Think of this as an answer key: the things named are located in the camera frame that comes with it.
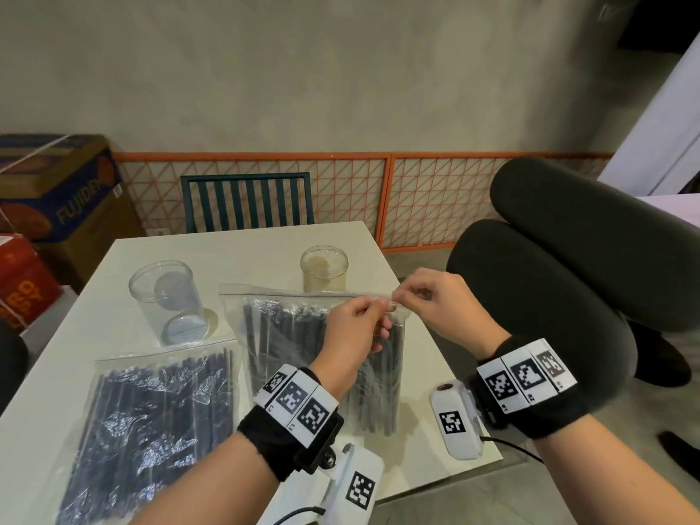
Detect person's left hand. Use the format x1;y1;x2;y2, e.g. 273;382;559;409
309;295;400;398

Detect person's right hand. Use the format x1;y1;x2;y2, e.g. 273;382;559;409
394;267;502;360

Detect zip bag black straws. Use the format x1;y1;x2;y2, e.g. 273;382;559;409
219;282;410;437
55;339;239;525

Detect person's left forearm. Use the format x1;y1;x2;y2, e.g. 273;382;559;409
128;432;286;525

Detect person's right forearm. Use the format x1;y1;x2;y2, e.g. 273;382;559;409
532;414;700;525

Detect clear jar with beige contents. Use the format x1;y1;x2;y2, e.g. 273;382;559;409
299;245;350;295

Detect black left wristband with markers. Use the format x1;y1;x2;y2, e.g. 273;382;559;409
237;363;345;483

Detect black wristband with markers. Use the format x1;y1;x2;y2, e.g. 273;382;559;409
237;363;345;483
469;336;592;439

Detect black right wristband with markers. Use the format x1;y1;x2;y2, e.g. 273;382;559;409
469;336;592;439

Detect dark green slatted chair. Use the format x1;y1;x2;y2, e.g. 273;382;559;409
180;172;317;234

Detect empty clear plastic jar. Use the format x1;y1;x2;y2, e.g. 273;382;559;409
128;260;212;347

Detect flat zip bag black straws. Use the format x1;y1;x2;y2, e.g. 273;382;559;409
55;339;239;525

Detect white panel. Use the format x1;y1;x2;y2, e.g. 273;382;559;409
597;48;700;198

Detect blue and brown cardboard box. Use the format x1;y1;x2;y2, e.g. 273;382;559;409
0;133;146;293

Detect red cardboard box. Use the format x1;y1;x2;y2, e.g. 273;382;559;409
0;233;64;334

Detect black rounded object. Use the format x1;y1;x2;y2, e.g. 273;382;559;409
0;320;30;416

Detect orange wire fence panel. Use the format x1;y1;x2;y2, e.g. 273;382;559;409
112;151;392;237
377;152;614;253

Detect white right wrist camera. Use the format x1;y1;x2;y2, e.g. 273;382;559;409
430;380;483;461

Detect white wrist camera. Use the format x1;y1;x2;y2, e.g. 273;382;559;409
316;443;385;525
430;380;483;461

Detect black right camera cable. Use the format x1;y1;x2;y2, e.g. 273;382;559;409
478;435;545;466

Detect black camera cable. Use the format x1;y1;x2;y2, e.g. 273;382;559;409
478;435;545;466
272;505;327;525

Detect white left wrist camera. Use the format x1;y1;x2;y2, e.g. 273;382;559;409
316;443;385;525

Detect black left camera cable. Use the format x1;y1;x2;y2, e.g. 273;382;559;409
272;505;327;525

